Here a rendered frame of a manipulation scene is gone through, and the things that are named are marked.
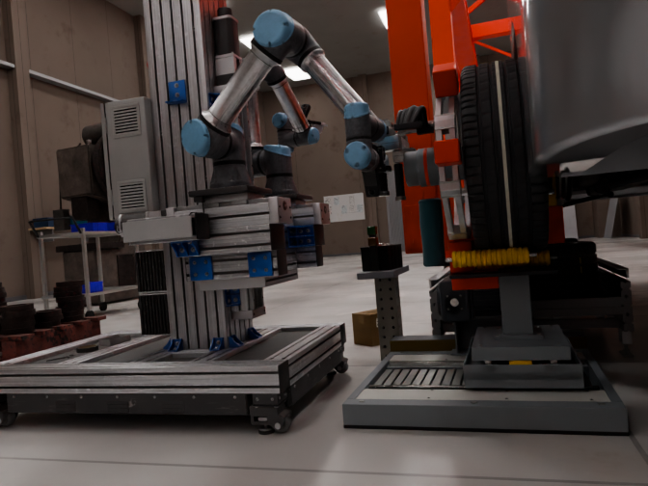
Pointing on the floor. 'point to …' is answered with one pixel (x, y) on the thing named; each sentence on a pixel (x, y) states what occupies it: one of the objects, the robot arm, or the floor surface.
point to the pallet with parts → (45, 322)
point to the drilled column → (388, 311)
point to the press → (118, 258)
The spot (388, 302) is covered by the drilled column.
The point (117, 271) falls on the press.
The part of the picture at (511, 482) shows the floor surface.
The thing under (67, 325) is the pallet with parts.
